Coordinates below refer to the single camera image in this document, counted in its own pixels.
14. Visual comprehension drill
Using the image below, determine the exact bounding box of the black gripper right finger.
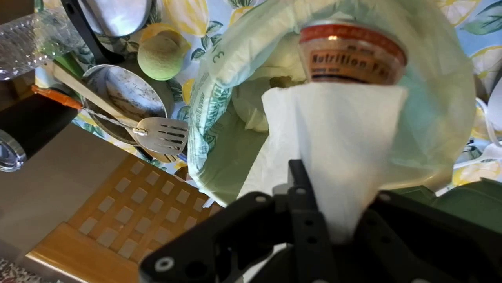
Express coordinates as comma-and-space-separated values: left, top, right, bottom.
355, 192, 502, 283

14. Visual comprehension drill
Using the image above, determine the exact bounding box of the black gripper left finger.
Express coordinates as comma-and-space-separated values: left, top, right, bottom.
140, 159, 336, 283

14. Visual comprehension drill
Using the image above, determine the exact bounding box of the white paper towel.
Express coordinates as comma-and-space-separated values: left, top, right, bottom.
238, 82, 410, 246

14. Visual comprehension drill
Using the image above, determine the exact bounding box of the green bin lid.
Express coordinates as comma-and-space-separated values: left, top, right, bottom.
387, 178, 502, 233

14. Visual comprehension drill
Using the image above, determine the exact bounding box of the white bin green liner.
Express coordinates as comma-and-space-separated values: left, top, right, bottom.
187, 0, 478, 206

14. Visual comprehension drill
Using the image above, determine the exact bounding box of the wooden lattice-back chair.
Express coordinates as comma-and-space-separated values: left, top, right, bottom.
26, 154, 225, 283

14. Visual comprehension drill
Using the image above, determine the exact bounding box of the lemon print tablecloth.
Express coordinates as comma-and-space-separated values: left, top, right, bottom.
31, 0, 502, 191

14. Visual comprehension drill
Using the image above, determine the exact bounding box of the green ball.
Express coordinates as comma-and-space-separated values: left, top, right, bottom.
137, 22, 186, 82

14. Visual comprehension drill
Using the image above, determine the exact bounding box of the black box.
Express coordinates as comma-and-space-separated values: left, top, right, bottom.
0, 93, 84, 175

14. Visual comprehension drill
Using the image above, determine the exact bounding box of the clear plastic tub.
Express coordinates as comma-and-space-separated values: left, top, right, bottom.
0, 13, 73, 82

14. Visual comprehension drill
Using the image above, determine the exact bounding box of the silver pot lid black handle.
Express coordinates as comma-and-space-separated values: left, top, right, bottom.
62, 0, 154, 65

